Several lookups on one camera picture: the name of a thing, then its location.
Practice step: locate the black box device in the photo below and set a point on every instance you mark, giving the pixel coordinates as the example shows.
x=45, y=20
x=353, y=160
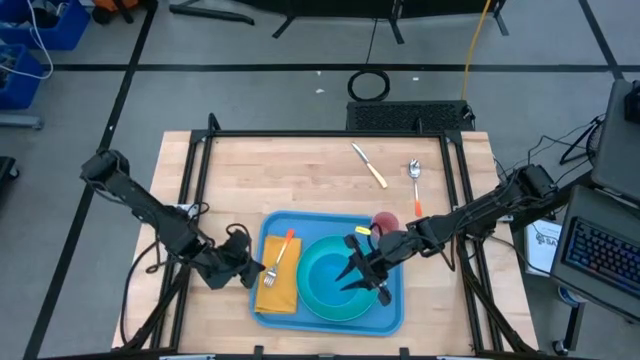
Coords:
x=632, y=102

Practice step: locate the grey metal base bar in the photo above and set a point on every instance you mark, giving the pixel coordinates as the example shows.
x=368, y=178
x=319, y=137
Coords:
x=20, y=121

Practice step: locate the white printed paper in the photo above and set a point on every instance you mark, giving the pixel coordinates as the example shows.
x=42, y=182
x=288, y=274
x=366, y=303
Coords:
x=542, y=255

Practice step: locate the black aluminium table frame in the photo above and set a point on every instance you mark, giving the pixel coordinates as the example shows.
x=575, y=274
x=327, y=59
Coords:
x=325, y=133

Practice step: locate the black room divider panel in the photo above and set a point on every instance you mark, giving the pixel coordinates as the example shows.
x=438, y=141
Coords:
x=350, y=7

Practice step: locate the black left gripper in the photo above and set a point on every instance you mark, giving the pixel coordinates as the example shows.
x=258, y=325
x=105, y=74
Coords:
x=227, y=262

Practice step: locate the long black bar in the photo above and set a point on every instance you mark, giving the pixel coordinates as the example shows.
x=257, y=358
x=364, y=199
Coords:
x=210, y=12

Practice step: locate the blue white tape roll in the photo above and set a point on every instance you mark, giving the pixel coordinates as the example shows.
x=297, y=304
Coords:
x=565, y=296

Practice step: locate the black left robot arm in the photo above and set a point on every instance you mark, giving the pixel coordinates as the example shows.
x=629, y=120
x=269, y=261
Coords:
x=145, y=205

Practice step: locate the teal plate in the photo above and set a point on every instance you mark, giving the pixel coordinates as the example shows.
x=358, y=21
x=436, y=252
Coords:
x=306, y=290

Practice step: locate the blue plastic tray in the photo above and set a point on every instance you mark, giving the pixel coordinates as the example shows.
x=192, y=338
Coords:
x=325, y=225

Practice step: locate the orange and black machine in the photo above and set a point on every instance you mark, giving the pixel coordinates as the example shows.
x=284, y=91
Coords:
x=115, y=4

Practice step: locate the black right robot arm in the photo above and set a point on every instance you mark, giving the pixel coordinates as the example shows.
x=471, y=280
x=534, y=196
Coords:
x=480, y=206

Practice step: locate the grey laptop with backlit keyboard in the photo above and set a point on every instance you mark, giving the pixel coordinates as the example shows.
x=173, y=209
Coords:
x=600, y=255

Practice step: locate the pink cup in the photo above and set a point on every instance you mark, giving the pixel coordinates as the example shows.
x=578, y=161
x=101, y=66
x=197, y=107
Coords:
x=386, y=221

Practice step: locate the blue bowl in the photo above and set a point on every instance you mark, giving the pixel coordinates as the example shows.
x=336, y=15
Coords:
x=325, y=280

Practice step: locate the grey flat panel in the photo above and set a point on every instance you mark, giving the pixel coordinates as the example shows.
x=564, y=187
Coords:
x=617, y=145

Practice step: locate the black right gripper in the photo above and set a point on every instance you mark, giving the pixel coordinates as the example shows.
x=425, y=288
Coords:
x=392, y=247

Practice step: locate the yellow cloth napkin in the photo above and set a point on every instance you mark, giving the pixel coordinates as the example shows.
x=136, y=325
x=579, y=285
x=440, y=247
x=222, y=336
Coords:
x=287, y=295

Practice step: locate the blue storage bin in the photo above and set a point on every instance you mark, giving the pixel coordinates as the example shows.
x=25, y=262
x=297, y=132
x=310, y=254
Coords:
x=70, y=30
x=20, y=90

